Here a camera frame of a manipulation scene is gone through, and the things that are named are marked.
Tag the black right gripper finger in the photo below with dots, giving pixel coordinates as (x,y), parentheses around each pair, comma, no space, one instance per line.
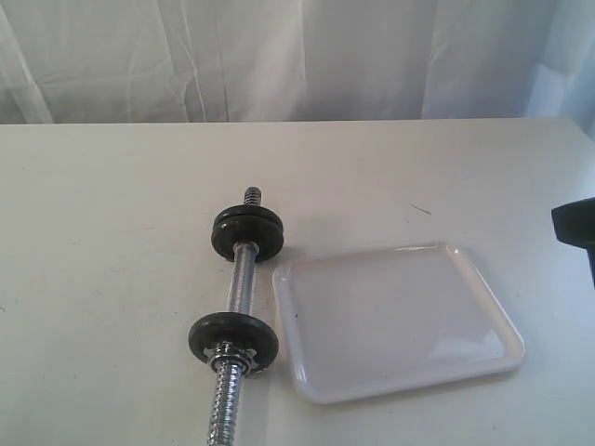
(574,223)

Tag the black weight plate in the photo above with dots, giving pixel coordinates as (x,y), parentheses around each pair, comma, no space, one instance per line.
(242,330)
(242,210)
(267,236)

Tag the chrome spinlock collar nut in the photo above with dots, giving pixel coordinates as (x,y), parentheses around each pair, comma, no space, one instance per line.
(226,352)

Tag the chrome threaded dumbbell bar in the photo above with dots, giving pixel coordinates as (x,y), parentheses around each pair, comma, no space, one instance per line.
(225,404)

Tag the white plastic tray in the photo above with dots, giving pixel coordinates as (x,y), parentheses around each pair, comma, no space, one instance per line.
(368,324)

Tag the white backdrop curtain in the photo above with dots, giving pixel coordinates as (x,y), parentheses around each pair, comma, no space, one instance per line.
(231,61)

